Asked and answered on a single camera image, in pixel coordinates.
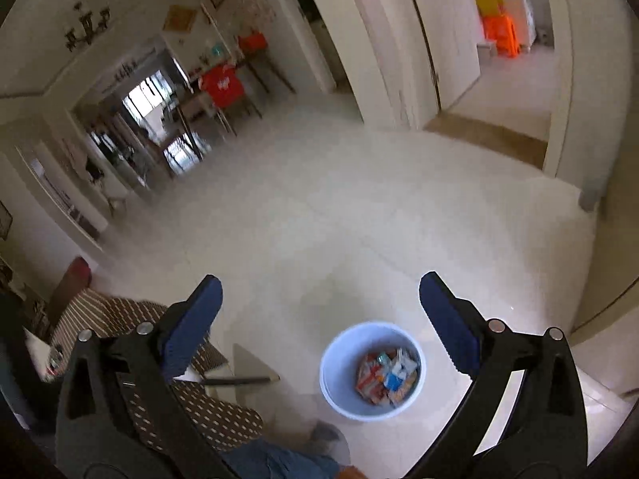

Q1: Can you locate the red snack package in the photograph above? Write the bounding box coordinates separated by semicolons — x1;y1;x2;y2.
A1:
355;351;394;406

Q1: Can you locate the blue and white paper box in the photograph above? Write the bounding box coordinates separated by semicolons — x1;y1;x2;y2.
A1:
383;348;419;392

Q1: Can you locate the light blue trash bucket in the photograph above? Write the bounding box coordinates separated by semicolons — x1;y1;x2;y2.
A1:
319;321;427;422

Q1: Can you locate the brown polka dot tablecloth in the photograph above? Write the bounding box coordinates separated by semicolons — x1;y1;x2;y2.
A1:
46;289;263;453

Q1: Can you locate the red cushioned bench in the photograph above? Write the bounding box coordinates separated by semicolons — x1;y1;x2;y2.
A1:
46;256;92;327

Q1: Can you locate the person's leg in jeans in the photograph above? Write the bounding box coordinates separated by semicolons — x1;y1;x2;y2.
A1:
220;439;343;479

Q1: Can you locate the grey slipper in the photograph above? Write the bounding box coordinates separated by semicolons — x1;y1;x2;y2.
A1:
308;421;351;465

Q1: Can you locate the wooden dining chair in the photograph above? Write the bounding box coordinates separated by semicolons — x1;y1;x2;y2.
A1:
137;127;204;180

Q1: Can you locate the chair with red cover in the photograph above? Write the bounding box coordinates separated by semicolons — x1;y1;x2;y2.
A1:
198;63;262;135

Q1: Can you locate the dark wooden dining table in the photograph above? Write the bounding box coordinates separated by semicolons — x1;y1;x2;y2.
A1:
171;54;297;161

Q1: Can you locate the black chandelier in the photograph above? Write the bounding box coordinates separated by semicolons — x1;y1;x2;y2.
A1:
65;1;111;52

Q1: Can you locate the orange plastic stool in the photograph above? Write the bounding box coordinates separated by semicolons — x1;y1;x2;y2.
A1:
482;14;521;58

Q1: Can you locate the white bathroom door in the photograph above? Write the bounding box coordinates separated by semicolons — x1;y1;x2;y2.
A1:
416;0;480;109

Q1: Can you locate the small framed picture left wall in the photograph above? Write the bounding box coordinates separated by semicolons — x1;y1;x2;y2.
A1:
0;202;13;240

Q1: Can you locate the gold diamond wall decoration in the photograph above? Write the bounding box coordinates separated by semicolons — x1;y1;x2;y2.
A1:
163;4;198;34

